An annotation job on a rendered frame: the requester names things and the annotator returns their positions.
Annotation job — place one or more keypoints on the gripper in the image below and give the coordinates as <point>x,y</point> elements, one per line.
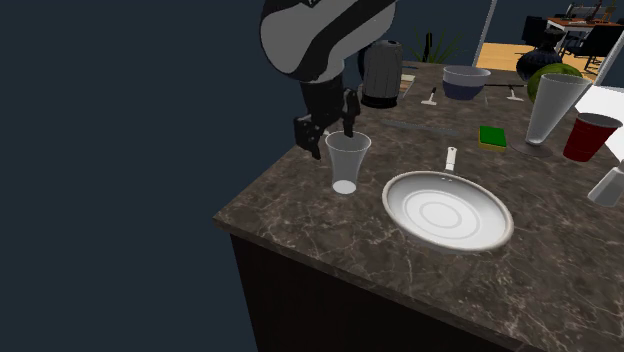
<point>324,100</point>

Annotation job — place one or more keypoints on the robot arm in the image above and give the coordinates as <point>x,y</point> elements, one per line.
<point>297,36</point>

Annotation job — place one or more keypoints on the clear glass cup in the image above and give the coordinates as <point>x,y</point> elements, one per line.
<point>347,158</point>

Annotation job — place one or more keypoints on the grey electric kettle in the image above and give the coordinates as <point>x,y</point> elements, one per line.
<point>382,73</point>

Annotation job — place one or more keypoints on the striped cutting board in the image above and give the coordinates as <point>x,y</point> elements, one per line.
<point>406,85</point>

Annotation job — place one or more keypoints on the green potted plant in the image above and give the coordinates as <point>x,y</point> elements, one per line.
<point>434,48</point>

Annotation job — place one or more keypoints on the grey and blue bowl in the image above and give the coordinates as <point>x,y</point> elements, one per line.
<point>463,85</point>

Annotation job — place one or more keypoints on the white frying pan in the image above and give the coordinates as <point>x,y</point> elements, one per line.
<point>448,212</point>

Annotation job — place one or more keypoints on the green and yellow sponge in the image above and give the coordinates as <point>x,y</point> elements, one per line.
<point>491,136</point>

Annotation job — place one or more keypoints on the dark kitchen counter cabinet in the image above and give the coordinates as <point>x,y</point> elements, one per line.
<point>341,312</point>

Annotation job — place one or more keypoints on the green watermelon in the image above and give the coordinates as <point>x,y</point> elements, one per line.
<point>536,80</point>

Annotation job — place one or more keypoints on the dark round vase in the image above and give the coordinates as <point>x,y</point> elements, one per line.
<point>531,61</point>

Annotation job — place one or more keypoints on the tall clear footed glass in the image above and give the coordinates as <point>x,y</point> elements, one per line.
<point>551,109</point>

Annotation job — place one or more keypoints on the red plastic cup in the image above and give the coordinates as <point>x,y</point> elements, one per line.
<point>587,139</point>

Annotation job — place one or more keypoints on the dining table with chairs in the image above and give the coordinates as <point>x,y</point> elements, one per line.
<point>585,34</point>

